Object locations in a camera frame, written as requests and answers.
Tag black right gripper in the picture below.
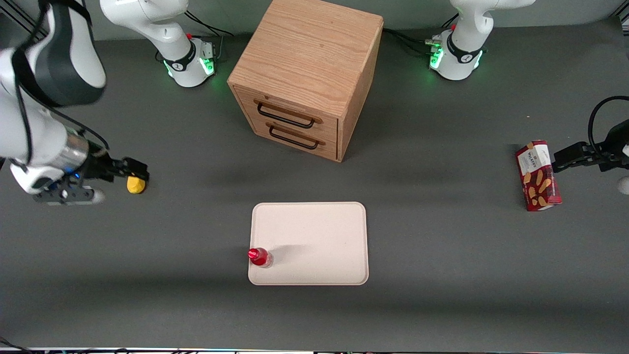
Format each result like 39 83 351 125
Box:
75 147 150 183

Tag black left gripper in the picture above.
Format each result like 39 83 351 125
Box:
552 120 629 173

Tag red coke bottle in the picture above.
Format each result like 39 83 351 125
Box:
248 247 274 268

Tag beige rectangular tray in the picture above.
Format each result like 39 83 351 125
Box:
248 202 370 286

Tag red cookie box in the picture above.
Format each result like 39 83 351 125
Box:
515 140 563 212

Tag wooden two-drawer cabinet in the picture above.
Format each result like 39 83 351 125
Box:
227 0 384 163

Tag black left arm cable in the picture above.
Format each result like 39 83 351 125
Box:
588 95 629 154

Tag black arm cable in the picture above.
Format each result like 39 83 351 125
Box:
588 95 629 154
12 0 110 164

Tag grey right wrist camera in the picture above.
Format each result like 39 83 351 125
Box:
33 185 106 205

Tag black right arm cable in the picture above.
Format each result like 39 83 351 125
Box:
12 0 110 164

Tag black right base cables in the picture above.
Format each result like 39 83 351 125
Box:
183 9 235 39

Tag black base cables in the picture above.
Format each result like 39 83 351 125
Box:
183 9 235 39
382 14 460 56

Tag wide wood and black drawer handle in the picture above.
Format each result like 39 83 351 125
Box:
253 98 324 130

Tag short wood and black drawer handle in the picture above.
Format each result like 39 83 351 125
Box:
265 122 326 150

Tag black left base cables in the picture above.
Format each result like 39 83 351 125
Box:
382 14 460 56

